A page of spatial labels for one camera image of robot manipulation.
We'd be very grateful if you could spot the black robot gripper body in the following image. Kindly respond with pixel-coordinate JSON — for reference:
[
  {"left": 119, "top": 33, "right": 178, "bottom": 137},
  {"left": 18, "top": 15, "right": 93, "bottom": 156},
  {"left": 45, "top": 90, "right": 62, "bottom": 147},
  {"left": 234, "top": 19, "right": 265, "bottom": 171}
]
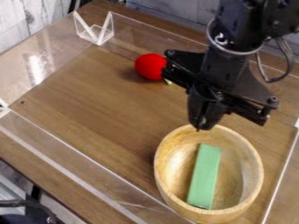
[{"left": 163, "top": 49, "right": 279, "bottom": 125}]

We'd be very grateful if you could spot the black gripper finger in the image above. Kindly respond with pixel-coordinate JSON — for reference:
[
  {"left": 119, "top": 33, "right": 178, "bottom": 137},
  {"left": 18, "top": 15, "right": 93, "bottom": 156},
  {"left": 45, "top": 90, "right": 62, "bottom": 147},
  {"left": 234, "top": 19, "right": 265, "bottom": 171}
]
[
  {"left": 203, "top": 101, "right": 229, "bottom": 130},
  {"left": 187, "top": 87, "right": 211, "bottom": 130}
]

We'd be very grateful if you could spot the green rectangular block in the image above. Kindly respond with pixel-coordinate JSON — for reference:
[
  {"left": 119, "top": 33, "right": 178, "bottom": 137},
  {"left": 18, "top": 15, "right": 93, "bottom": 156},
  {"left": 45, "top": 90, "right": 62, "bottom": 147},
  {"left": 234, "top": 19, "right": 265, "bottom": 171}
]
[{"left": 187, "top": 143, "right": 222, "bottom": 209}]

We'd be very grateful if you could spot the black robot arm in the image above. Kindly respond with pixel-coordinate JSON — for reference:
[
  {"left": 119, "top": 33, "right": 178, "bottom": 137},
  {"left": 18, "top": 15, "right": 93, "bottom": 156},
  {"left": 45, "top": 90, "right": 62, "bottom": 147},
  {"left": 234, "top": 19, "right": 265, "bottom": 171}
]
[{"left": 163, "top": 0, "right": 299, "bottom": 130}]

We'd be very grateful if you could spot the brown wooden bowl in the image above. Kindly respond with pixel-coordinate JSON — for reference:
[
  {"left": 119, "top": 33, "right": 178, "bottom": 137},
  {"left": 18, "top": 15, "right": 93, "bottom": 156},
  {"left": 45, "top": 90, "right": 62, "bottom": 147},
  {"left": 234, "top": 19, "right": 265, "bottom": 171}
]
[{"left": 154, "top": 125, "right": 265, "bottom": 224}]

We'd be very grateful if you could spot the black table clamp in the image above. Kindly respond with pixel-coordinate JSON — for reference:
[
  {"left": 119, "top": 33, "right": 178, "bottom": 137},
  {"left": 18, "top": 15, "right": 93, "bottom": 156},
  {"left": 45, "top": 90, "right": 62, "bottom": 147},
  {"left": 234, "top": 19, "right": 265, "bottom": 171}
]
[{"left": 25, "top": 185, "right": 51, "bottom": 224}]

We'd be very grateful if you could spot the clear acrylic corner bracket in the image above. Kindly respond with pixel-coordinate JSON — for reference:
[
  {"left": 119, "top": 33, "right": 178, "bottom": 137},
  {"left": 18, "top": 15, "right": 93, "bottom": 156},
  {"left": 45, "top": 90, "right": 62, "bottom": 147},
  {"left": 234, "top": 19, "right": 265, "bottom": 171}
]
[{"left": 73, "top": 11, "right": 115, "bottom": 46}]

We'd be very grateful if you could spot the black cable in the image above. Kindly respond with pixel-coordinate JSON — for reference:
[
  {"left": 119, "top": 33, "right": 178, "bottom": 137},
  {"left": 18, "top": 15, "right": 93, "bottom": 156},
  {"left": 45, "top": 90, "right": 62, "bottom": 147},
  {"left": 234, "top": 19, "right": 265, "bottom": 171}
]
[{"left": 0, "top": 199, "right": 53, "bottom": 224}]

